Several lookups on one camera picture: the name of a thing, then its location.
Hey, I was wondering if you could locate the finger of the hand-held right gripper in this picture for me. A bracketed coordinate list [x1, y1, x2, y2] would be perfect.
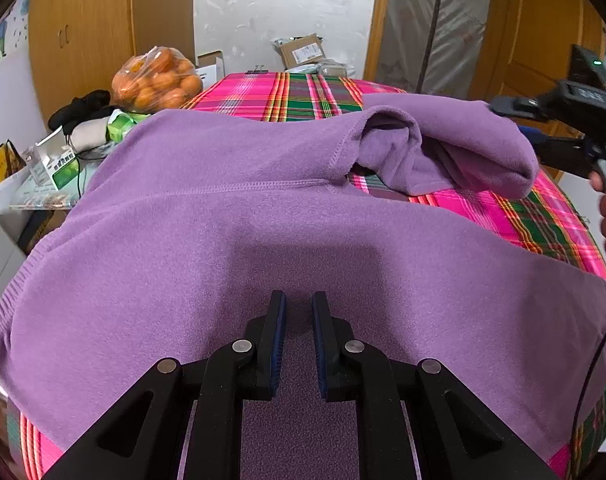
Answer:
[488, 95, 559, 121]
[520, 127, 599, 181]

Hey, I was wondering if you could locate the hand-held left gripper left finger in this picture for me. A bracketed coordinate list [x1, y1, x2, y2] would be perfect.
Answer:
[43, 290, 288, 480]

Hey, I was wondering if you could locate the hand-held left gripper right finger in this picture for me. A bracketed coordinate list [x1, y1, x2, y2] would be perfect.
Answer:
[310, 290, 559, 480]

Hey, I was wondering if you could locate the purple sweater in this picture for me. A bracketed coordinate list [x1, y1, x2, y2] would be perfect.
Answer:
[0, 92, 606, 466]

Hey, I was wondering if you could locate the wooden door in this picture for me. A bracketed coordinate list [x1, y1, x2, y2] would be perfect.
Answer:
[466, 0, 606, 181]

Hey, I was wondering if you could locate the clear plastic door curtain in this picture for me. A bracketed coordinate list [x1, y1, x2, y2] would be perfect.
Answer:
[378, 0, 494, 98]

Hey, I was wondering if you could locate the grey packet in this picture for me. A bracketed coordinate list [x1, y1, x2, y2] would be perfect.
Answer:
[318, 60, 356, 78]

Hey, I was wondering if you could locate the pink green plaid blanket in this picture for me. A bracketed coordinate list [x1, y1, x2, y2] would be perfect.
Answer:
[5, 72, 606, 480]

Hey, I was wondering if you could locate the cardboard box with label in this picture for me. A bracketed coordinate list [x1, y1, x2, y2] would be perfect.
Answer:
[273, 34, 329, 71]

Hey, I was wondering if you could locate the large brown carton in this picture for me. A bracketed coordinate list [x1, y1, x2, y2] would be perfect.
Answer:
[20, 210, 68, 256]

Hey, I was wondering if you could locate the green packet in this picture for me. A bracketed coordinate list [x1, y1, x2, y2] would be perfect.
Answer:
[105, 110, 151, 143]

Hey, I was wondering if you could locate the glass table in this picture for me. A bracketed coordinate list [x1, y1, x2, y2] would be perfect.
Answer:
[8, 187, 81, 210]

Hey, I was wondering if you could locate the folded white cloth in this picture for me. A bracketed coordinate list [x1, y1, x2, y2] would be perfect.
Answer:
[65, 117, 118, 153]

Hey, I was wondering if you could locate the green white box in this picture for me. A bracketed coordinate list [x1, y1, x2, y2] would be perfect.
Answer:
[25, 142, 78, 191]

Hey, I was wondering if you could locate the small white box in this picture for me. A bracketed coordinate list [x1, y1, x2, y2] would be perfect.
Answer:
[197, 51, 225, 88]

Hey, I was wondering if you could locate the bag of oranges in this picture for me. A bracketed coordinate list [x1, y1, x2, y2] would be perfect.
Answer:
[112, 46, 204, 113]

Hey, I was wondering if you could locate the black cloth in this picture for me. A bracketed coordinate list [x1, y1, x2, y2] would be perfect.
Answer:
[49, 90, 116, 136]

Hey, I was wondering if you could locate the white bin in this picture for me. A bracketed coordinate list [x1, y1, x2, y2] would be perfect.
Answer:
[0, 165, 34, 211]

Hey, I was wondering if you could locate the yellow bag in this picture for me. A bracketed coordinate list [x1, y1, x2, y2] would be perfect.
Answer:
[0, 141, 26, 186]

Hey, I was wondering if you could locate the wooden wardrobe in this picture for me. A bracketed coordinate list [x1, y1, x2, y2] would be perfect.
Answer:
[28, 0, 196, 131]

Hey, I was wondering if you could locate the wooden door frame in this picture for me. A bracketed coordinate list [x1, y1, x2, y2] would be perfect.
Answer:
[365, 0, 394, 83]

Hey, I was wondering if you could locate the cartoon wall sticker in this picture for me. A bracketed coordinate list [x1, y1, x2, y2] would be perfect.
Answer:
[0, 0, 31, 61]

